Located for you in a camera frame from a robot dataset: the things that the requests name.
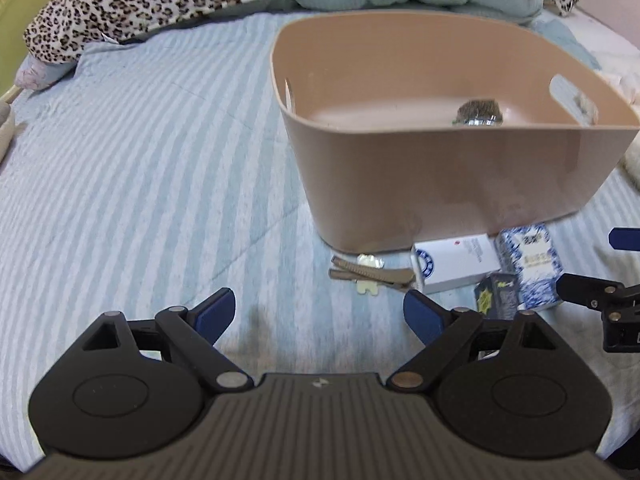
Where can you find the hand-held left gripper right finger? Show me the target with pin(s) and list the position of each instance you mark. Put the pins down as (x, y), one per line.
(422, 317)

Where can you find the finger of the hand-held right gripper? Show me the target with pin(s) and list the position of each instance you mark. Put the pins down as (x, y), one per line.
(625, 238)
(585, 290)

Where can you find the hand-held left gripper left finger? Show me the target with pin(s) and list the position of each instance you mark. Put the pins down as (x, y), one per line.
(217, 312)

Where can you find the tan duckbill hair clip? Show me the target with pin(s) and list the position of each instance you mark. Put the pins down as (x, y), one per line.
(352, 263)
(375, 280)

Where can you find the beige plastic basin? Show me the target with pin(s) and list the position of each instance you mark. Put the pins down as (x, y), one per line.
(425, 175)

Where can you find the dark glittery item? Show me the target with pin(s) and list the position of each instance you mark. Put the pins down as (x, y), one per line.
(477, 111)

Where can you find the blue white patterned box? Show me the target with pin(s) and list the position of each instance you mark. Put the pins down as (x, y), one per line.
(532, 265)

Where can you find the small pale yellow piece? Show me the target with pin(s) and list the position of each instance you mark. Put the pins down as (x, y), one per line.
(369, 289)

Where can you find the white box with blue emblem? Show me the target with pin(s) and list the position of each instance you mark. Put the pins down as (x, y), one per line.
(457, 262)

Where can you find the small shiny foil wrapper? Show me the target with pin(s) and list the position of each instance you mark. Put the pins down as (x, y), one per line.
(370, 260)

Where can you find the small black yellow box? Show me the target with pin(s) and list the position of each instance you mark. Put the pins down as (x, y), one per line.
(497, 295)

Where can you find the grey fuzzy item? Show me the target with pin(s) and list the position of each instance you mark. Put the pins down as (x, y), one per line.
(585, 106)

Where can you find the blue striped bed sheet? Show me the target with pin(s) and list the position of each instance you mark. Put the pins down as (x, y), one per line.
(150, 175)

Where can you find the grey cloth item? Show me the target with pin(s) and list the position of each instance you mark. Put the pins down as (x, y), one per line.
(5, 130)

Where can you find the pink floral pillow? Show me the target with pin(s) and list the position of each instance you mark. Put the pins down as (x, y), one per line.
(37, 74)

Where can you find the light green headboard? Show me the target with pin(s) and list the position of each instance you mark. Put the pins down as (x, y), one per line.
(20, 20)

